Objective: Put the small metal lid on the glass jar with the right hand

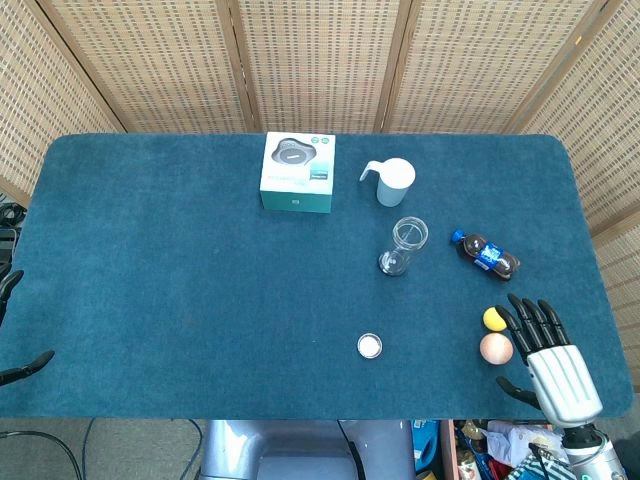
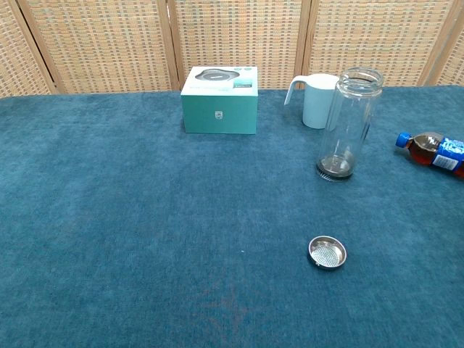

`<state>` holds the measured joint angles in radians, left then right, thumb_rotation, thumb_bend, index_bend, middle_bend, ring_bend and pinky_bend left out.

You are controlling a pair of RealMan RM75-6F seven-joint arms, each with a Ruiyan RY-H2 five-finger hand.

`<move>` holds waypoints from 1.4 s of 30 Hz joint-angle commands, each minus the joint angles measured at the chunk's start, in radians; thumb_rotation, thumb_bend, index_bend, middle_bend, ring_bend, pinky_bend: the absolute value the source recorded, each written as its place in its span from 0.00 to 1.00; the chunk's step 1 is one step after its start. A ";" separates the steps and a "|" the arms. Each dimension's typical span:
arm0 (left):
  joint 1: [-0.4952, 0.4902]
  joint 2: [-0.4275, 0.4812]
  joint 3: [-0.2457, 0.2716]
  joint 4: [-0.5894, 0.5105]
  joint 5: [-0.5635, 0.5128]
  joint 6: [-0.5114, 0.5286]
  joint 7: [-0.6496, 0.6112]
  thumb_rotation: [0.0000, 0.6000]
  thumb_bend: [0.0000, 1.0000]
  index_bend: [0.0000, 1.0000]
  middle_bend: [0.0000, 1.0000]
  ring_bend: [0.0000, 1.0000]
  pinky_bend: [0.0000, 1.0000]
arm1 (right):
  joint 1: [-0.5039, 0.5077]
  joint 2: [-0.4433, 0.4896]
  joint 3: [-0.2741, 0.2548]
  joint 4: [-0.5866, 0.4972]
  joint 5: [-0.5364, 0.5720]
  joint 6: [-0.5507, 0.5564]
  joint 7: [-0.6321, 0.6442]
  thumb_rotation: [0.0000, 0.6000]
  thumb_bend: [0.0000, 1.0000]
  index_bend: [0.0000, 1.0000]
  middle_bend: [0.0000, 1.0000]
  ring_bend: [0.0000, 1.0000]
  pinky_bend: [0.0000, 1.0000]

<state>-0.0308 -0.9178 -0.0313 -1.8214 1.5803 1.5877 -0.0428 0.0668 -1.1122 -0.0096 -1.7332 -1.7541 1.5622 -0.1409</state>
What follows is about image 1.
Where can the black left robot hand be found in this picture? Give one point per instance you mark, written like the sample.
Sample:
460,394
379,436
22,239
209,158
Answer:
9,286

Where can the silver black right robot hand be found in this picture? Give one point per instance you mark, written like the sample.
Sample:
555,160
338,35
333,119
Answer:
562,375

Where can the clear glass jar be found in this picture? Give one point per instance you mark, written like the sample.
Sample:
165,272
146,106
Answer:
407,240

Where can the peach coloured ball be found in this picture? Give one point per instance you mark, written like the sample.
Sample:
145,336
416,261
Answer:
495,348

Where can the white crumpled paper bag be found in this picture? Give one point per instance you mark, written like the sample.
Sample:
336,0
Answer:
515,435

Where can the yellow ball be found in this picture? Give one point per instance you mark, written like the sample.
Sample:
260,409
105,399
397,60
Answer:
493,319

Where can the teal striped packet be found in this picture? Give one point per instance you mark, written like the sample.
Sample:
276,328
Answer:
542,467

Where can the red storage box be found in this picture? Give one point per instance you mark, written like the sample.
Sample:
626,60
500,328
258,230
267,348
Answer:
450,450

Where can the small cola bottle blue label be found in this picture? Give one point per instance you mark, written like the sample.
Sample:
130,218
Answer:
487,256

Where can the woven folding screen panel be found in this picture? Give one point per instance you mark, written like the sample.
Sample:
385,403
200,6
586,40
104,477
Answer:
35,110
320,65
475,65
595,140
150,65

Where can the blue table cloth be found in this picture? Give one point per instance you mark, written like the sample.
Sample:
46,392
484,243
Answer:
200,300

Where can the white plastic pitcher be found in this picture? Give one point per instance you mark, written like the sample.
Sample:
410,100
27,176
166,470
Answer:
395,182

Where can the silver robot torso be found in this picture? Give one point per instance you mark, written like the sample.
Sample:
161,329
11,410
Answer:
300,450

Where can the white teal product box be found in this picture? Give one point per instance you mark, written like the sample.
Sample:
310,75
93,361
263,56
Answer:
297,175

